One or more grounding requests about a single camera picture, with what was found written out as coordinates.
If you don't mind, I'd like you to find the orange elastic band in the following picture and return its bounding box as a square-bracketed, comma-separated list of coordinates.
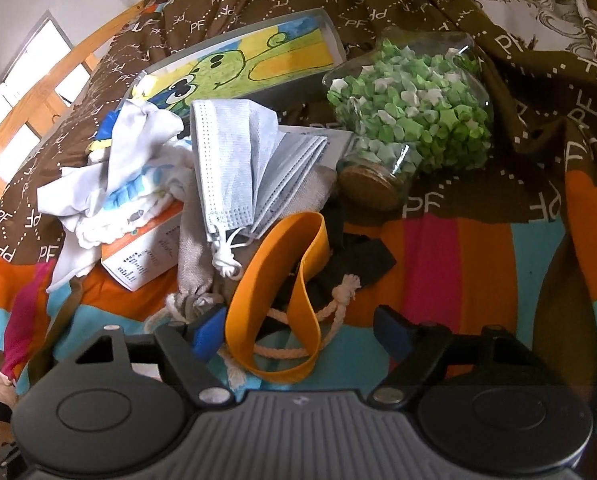
[225, 211, 330, 384]

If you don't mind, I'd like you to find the orange white cardboard box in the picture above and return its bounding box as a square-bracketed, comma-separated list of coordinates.
[101, 200, 184, 292]

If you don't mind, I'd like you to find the brown PF patterned blanket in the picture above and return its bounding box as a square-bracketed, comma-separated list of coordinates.
[0, 0, 597, 414]

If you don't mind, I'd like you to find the white cloth pile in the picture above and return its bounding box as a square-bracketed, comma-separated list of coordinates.
[37, 100, 191, 292]

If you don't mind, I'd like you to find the glass jar of paper stars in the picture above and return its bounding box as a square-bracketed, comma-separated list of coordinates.
[323, 27, 493, 211]

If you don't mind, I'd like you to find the grey tray with frog picture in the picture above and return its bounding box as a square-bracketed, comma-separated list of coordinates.
[125, 9, 346, 118]

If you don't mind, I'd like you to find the floral white bedsheet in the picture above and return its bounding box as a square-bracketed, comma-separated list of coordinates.
[473, 0, 597, 67]

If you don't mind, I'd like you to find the grey drawstring pouch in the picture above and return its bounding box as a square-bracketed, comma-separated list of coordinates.
[165, 165, 336, 322]

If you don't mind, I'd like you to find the wooden bed rail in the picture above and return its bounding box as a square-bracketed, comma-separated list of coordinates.
[0, 0, 150, 198]

